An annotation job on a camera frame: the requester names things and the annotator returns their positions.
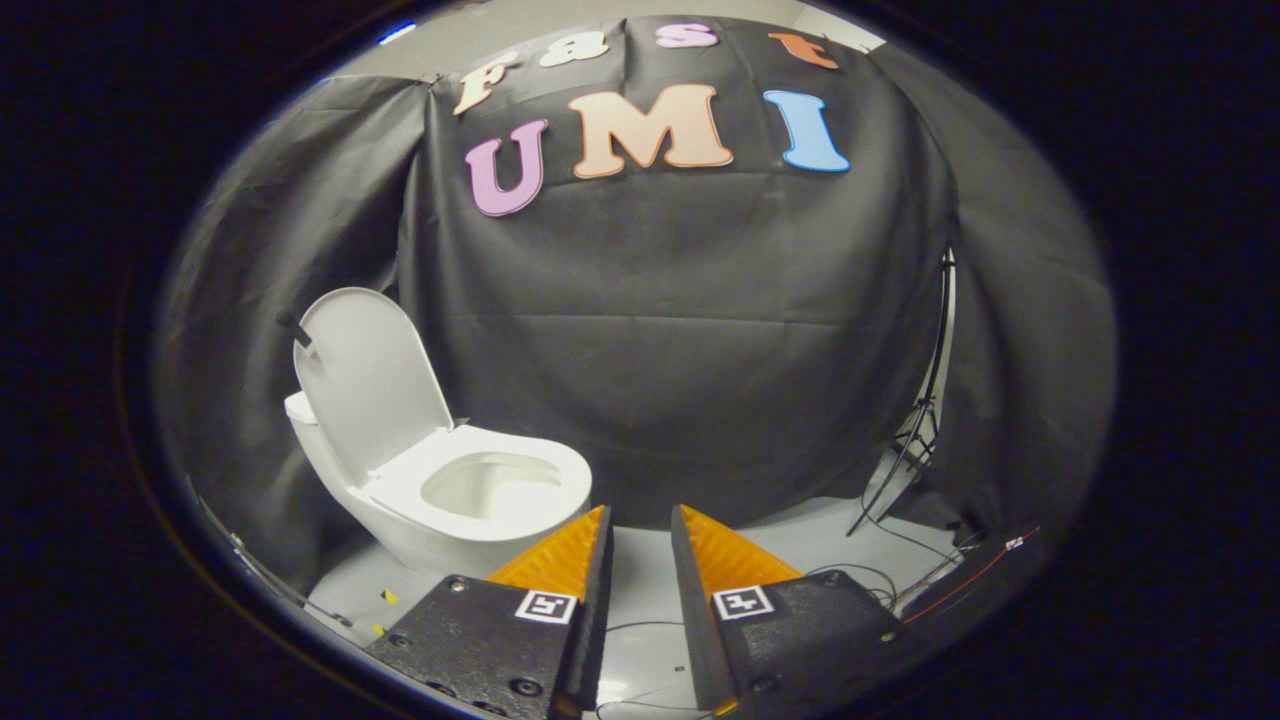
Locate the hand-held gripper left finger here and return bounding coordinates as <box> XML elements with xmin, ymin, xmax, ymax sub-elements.
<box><xmin>365</xmin><ymin>505</ymin><xmax>613</xmax><ymax>720</ymax></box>

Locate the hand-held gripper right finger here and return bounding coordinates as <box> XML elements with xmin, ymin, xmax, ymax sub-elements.
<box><xmin>670</xmin><ymin>504</ymin><xmax>909</xmax><ymax>717</ymax></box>

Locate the white toilet lid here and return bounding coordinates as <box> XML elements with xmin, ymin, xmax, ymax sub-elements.
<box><xmin>293</xmin><ymin>288</ymin><xmax>456</xmax><ymax>491</ymax></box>

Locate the white ceramic toilet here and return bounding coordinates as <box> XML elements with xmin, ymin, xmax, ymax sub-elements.
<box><xmin>284</xmin><ymin>390</ymin><xmax>594</xmax><ymax>579</ymax></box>

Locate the black flat board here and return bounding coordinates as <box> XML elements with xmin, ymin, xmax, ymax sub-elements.
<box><xmin>898</xmin><ymin>524</ymin><xmax>1043</xmax><ymax>629</ymax></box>

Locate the black backdrop cloth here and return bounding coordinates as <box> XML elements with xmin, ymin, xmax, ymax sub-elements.
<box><xmin>155</xmin><ymin>15</ymin><xmax>1118</xmax><ymax>593</ymax></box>

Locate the black tripod stand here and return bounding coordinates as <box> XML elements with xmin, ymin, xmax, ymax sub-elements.
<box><xmin>847</xmin><ymin>250</ymin><xmax>958</xmax><ymax>537</ymax></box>

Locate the thin black floor cable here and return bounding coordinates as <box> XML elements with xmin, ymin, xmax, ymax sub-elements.
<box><xmin>598</xmin><ymin>620</ymin><xmax>691</xmax><ymax>719</ymax></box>

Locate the tangle of floor cables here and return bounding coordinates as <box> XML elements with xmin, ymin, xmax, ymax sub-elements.
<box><xmin>808</xmin><ymin>520</ymin><xmax>986</xmax><ymax>613</ymax></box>

